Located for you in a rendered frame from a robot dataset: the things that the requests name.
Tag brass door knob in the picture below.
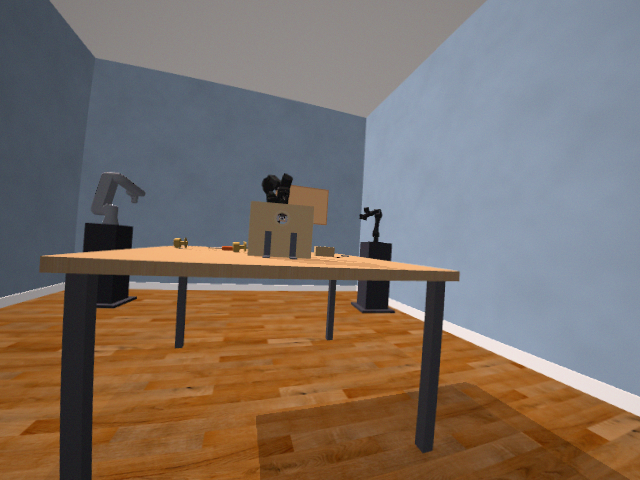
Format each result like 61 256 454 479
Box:
173 237 188 248
233 241 248 253

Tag tan wooden door slab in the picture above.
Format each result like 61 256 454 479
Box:
247 201 314 259

